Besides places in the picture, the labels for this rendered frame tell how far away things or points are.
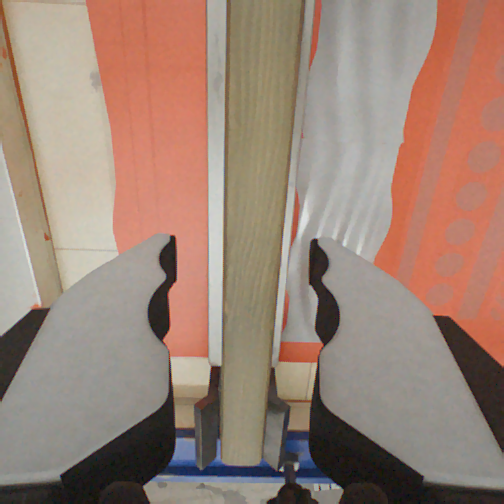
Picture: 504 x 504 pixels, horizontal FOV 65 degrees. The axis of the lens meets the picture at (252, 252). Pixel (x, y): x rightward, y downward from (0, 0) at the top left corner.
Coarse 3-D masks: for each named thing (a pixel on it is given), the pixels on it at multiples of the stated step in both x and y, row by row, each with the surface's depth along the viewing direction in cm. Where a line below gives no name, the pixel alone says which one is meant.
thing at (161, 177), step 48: (144, 144) 27; (192, 144) 27; (144, 192) 29; (192, 192) 29; (144, 240) 30; (192, 240) 31; (384, 240) 31; (192, 288) 33; (192, 336) 35; (480, 336) 36
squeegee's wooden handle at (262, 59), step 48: (240, 0) 14; (288, 0) 14; (240, 48) 15; (288, 48) 15; (240, 96) 16; (288, 96) 16; (240, 144) 17; (288, 144) 17; (240, 192) 18; (240, 240) 19; (240, 288) 20; (240, 336) 22; (240, 384) 23; (240, 432) 25
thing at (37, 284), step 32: (0, 0) 23; (0, 32) 23; (0, 64) 23; (0, 96) 23; (0, 128) 23; (0, 160) 24; (32, 160) 27; (0, 192) 25; (32, 192) 27; (0, 224) 26; (32, 224) 27; (0, 256) 27; (32, 256) 27; (0, 288) 28; (32, 288) 28; (0, 320) 30; (192, 416) 37
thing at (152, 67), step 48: (96, 0) 23; (144, 0) 23; (192, 0) 23; (96, 48) 24; (144, 48) 24; (192, 48) 24; (432, 48) 25; (144, 96) 26; (192, 96) 26; (432, 96) 26
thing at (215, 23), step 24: (216, 0) 20; (312, 0) 20; (216, 24) 20; (312, 24) 20; (216, 48) 21; (216, 72) 21; (216, 96) 22; (216, 120) 23; (216, 144) 23; (216, 168) 24; (216, 192) 25; (288, 192) 25; (216, 216) 25; (288, 216) 25; (216, 240) 26; (288, 240) 26; (216, 264) 27; (288, 264) 27; (216, 288) 28; (216, 312) 29; (216, 336) 30; (216, 360) 31
